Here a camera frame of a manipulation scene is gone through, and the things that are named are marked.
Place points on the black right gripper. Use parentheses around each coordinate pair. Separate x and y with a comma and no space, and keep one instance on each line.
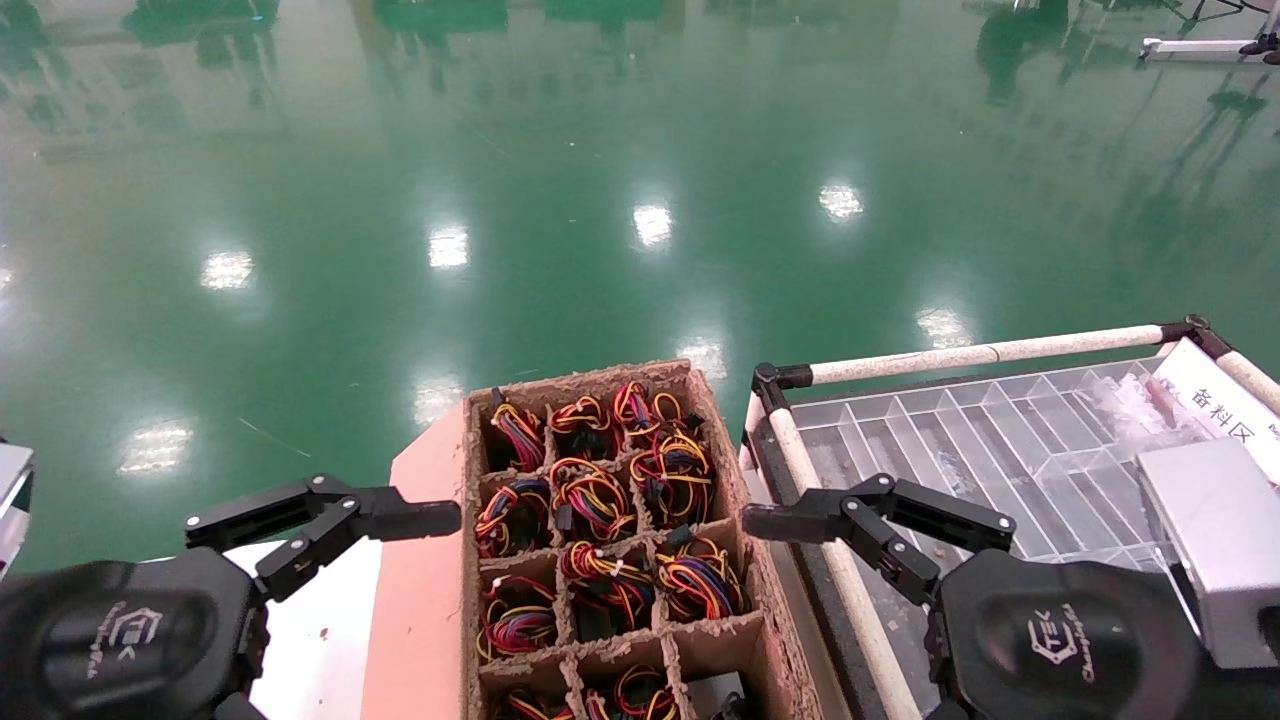
(1060,640)

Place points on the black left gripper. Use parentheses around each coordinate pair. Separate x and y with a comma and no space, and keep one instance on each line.
(120,640)

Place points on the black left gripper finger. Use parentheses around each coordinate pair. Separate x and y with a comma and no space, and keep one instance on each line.
(400,518)

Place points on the pink board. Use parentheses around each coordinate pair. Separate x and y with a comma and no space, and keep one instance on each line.
(420,600)

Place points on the clear plastic compartment tray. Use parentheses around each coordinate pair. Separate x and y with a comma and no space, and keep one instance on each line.
(950,430)

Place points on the brown cardboard divider box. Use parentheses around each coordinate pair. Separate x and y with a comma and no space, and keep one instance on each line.
(770,650)

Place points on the clear plastic bag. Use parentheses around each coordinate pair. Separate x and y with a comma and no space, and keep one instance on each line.
(1140,405)

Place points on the white label sign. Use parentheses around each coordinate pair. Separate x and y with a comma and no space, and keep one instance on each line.
(1220,410)

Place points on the white metal base bar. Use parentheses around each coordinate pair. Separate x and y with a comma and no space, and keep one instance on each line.
(1190,48)

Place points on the white pipe frame cart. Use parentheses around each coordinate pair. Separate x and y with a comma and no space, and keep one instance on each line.
(1000,352)

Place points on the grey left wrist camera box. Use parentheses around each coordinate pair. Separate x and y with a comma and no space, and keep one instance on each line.
(12,500)

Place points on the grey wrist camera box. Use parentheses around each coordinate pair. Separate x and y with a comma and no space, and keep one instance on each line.
(12,500)
(1215,550)

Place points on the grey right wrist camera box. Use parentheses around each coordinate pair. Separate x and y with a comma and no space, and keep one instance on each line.
(1215,550)

